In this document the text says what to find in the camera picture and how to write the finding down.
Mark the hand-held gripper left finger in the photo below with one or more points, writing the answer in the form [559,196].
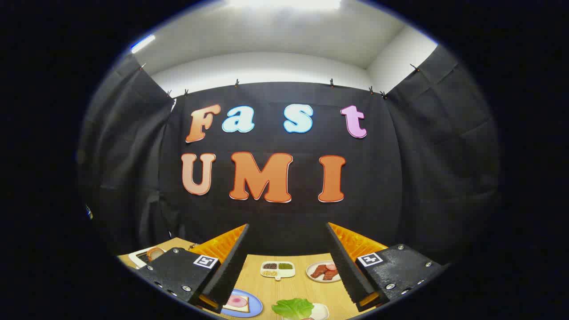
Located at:
[231,266]

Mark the brown meat piece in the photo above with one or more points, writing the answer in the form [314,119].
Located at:
[318,271]
[330,275]

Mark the row of small black clips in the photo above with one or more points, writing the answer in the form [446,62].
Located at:
[237,82]

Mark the pile of dark beans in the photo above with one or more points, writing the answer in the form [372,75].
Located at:
[270,266]

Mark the pile of green beans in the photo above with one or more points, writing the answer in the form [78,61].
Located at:
[286,266]

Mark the wide ceiling light panel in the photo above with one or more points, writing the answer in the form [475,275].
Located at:
[284,3]

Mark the pile of yellow beans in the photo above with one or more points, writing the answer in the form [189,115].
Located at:
[269,273]

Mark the square white bread slice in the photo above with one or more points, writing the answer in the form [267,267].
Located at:
[231,306]

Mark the white oval plate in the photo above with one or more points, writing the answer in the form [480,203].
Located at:
[311,273]

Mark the green lettuce leaf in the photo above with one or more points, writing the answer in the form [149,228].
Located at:
[291,308]

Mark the brown crust bread slice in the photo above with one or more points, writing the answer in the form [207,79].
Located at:
[155,254]

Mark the white divided dish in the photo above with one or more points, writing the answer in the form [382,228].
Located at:
[278,271]

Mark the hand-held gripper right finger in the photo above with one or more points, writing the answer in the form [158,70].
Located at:
[344,266]

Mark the white toaster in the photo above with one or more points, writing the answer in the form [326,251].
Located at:
[134,256]

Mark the black backdrop cloth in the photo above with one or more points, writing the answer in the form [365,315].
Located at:
[378,178]

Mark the pink ham slice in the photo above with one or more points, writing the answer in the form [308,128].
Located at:
[238,302]

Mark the white square plate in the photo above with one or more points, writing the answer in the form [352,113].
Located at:
[321,311]

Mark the blue plate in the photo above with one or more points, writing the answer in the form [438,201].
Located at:
[255,306]

